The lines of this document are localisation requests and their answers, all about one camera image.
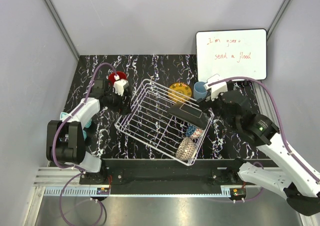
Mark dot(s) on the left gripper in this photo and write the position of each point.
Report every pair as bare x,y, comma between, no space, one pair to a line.
123,109

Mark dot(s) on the white whiteboard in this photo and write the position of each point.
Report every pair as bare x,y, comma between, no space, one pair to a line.
231,53

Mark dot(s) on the red and black mug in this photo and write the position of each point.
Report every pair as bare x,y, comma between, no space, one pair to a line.
117,76

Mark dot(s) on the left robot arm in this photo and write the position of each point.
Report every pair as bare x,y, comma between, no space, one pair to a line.
65,142

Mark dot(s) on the yellow patterned bowl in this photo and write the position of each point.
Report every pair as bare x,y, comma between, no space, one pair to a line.
179,91

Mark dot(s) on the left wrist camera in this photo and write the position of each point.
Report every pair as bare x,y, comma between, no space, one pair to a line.
120,86

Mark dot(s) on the white wire dish rack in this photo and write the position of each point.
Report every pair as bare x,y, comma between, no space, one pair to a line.
151,124

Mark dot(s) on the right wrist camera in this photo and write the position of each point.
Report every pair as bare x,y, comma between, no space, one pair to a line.
215,89

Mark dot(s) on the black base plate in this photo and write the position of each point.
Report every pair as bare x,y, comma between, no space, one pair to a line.
166,177

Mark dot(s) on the blue patterned bowl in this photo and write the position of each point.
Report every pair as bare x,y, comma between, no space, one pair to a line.
193,132

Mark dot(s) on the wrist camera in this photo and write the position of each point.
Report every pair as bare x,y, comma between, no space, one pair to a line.
215,89
120,86

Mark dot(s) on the black floral square plate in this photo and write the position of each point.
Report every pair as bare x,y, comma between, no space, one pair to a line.
189,114

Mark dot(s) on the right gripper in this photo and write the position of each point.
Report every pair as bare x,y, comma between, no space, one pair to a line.
205,104

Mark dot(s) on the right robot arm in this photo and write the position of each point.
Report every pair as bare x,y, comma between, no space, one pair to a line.
300,186

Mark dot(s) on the teal cat-ear headphones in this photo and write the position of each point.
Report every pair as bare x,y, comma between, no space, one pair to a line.
86,128

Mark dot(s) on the black marble mat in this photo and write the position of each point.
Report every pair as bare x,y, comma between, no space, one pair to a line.
105,141

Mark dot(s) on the brown patterned bowl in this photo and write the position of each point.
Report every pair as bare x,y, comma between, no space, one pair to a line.
186,149

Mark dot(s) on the light blue cup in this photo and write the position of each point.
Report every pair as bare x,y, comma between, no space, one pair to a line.
200,91

